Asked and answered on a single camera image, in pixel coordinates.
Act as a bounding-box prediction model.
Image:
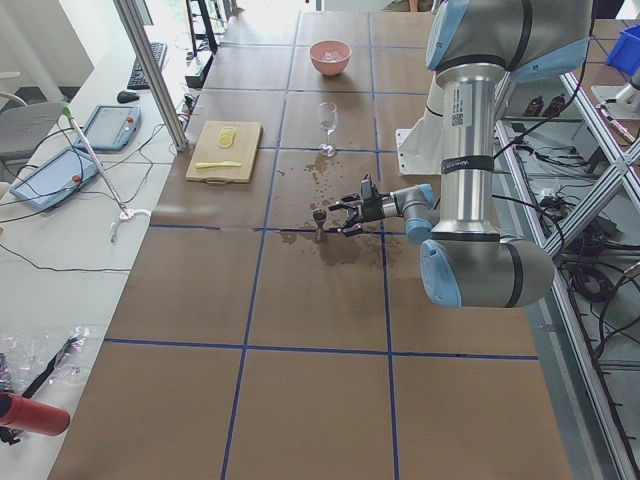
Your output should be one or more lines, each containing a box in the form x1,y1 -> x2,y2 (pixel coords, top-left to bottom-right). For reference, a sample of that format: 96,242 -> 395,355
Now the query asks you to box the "black computer mouse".
116,90 -> 140,104

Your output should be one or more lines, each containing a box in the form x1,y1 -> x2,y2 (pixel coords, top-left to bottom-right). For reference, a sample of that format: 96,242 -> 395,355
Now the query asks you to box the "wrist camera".
360,174 -> 377,201

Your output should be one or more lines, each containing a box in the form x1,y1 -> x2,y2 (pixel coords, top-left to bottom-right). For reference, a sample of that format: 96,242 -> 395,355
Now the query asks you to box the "yellow plastic knife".
195,161 -> 243,170

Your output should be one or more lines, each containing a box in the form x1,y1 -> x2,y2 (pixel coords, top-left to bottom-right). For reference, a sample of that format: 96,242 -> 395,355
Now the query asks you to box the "clear wine glass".
318,102 -> 338,157

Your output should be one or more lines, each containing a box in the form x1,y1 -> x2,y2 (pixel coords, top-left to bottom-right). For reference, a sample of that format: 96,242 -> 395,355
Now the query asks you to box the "blue teach pendant far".
81,105 -> 142,152

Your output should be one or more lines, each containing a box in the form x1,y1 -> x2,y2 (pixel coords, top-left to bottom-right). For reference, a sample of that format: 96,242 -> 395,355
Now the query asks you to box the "aluminium frame post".
113,0 -> 189,152

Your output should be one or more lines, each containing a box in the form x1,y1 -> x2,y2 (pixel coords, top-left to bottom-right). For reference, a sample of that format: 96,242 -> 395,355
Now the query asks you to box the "black keyboard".
126,42 -> 169,91

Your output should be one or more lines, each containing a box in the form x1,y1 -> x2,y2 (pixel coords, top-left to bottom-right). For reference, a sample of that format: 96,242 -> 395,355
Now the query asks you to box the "blue storage bin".
606,24 -> 640,75

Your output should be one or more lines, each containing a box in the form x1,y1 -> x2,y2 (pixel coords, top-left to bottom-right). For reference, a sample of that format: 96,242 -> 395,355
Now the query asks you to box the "blue teach pendant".
81,105 -> 142,152
9,147 -> 98,211

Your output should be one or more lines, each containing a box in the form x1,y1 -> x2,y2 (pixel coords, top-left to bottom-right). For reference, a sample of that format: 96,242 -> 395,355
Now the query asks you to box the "clear ice cubes pile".
321,51 -> 344,63

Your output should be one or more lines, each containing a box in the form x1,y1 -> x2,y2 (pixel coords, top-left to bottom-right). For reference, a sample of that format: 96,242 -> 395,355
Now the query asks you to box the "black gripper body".
360,195 -> 385,223

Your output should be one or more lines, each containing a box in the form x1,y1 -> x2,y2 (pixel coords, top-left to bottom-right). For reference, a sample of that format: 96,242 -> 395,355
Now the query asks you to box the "red bottle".
1,392 -> 71,436

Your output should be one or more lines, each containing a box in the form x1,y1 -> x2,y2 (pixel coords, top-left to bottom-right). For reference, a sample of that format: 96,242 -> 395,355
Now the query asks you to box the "pink bowl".
309,40 -> 352,77

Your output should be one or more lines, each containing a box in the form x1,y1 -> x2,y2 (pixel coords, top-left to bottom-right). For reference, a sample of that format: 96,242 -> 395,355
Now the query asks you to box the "steel jigger measuring cup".
312,209 -> 327,242

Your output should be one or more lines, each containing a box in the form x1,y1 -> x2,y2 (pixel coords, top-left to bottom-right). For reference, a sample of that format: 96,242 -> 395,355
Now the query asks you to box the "metal rod green clip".
62,106 -> 151,244

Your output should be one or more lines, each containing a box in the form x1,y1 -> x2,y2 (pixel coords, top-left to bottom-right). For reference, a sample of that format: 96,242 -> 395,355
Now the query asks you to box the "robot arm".
336,1 -> 596,308

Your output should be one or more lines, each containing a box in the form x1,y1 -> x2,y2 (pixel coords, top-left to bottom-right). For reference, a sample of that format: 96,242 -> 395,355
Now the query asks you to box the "blue teach pendant near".
9,147 -> 98,211

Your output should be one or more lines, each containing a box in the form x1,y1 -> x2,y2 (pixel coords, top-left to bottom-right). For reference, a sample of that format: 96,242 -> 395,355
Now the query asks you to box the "bamboo cutting board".
185,121 -> 262,183

